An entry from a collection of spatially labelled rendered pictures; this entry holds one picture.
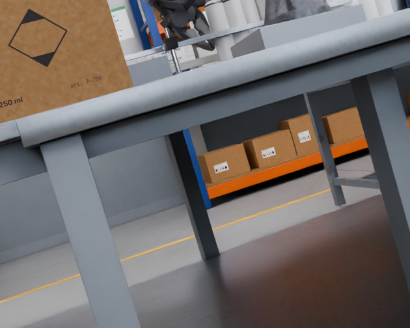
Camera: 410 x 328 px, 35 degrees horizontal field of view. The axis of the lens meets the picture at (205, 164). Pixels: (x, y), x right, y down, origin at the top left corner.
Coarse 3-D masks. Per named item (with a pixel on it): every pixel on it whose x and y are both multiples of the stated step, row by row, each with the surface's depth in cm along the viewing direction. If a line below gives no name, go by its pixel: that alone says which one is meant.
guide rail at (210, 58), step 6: (216, 54) 180; (192, 60) 178; (198, 60) 179; (204, 60) 179; (210, 60) 180; (216, 60) 180; (174, 66) 176; (180, 66) 177; (186, 66) 177; (192, 66) 178; (174, 72) 177
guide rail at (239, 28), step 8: (344, 0) 185; (352, 0) 185; (248, 24) 175; (256, 24) 176; (216, 32) 172; (224, 32) 173; (232, 32) 173; (184, 40) 169; (192, 40) 170; (200, 40) 171; (152, 48) 166; (160, 48) 167; (128, 56) 164; (136, 56) 165; (144, 56) 166
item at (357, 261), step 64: (384, 128) 121; (192, 192) 253; (384, 192) 126; (256, 256) 235; (320, 256) 210; (384, 256) 189; (64, 320) 226; (192, 320) 183; (256, 320) 167; (320, 320) 154; (384, 320) 143
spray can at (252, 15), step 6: (240, 0) 179; (246, 0) 178; (252, 0) 179; (246, 6) 178; (252, 6) 178; (246, 12) 178; (252, 12) 178; (258, 12) 180; (246, 18) 179; (252, 18) 178; (258, 18) 179; (252, 30) 179
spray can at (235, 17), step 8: (224, 0) 176; (232, 0) 175; (232, 8) 175; (240, 8) 176; (232, 16) 176; (240, 16) 176; (232, 24) 176; (240, 24) 176; (240, 32) 176; (248, 32) 177
